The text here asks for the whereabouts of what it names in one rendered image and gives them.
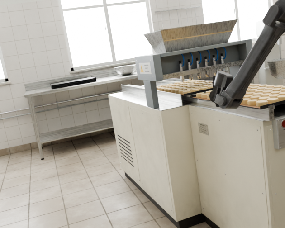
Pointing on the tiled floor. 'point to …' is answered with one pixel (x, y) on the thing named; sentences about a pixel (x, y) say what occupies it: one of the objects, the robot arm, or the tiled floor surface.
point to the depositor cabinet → (159, 155)
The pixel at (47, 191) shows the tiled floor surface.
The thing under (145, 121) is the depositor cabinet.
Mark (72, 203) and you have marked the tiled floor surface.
